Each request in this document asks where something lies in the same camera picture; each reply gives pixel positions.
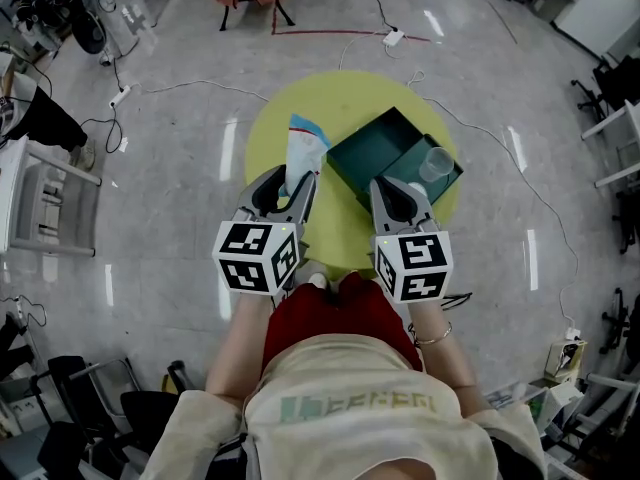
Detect dark green box lid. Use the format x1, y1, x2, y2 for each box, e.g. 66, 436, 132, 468
326, 106, 427, 197

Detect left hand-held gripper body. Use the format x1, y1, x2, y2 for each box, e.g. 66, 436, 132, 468
211, 205, 307, 298

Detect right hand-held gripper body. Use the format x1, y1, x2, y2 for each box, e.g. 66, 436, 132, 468
369, 214, 455, 305

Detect person's left forearm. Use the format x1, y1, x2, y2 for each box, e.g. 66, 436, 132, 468
206, 291, 275, 405

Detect white long power strip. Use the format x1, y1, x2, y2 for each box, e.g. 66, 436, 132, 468
108, 84, 133, 110

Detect dark green box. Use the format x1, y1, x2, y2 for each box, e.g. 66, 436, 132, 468
370, 134, 465, 208

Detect white metal shelf rack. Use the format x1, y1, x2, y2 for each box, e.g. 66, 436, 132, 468
0, 135, 103, 259

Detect person's right forearm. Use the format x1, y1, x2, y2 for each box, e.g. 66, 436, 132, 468
405, 299, 482, 415

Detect red floor tape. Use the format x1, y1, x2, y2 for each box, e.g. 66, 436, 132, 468
270, 4, 432, 44

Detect white wall cabinet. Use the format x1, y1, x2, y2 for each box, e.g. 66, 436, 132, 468
551, 0, 640, 60

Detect black cable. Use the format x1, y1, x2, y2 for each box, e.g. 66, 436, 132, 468
368, 0, 400, 32

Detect white desk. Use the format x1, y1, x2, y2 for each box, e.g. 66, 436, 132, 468
579, 99, 640, 190

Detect black office chair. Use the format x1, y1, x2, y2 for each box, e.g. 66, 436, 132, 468
571, 54, 640, 125

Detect small white open carton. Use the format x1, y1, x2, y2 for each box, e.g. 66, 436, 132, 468
543, 337, 589, 385

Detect black folding chair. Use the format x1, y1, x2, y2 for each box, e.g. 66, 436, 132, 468
28, 354, 187, 480

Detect black chair base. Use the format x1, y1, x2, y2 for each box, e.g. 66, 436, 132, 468
611, 187, 640, 256
598, 286, 640, 355

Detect person's cream shirt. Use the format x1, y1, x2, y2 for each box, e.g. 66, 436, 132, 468
138, 334, 547, 480

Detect person's red shorts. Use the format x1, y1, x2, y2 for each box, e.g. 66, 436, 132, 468
261, 271, 424, 375

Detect long white cable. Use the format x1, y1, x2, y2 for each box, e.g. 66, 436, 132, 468
405, 70, 581, 332

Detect white blue bag item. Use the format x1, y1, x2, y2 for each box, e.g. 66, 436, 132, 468
283, 113, 333, 200

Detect clear plastic cup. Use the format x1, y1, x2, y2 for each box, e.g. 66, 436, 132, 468
418, 146, 456, 185

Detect thin gold bracelet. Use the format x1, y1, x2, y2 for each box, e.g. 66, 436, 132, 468
414, 321, 454, 346

